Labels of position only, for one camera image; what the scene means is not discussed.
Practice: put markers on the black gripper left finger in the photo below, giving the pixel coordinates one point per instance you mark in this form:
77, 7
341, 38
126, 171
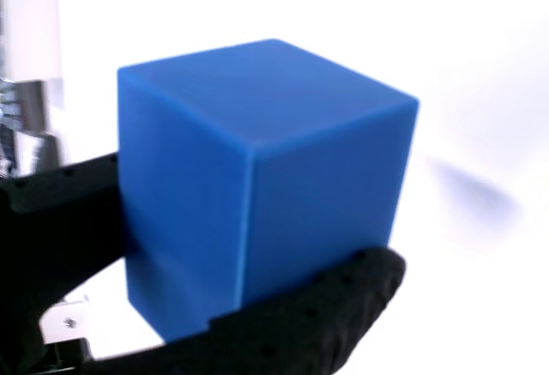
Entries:
56, 229

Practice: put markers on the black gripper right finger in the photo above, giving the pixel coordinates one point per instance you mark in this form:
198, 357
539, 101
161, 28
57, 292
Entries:
309, 323

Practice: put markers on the blue cube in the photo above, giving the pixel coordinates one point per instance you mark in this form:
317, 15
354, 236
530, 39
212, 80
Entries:
240, 186

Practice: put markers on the shiny metal fixture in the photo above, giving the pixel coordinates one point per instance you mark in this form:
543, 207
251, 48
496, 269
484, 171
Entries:
30, 126

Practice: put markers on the white block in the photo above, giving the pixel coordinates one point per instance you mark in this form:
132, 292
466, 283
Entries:
30, 27

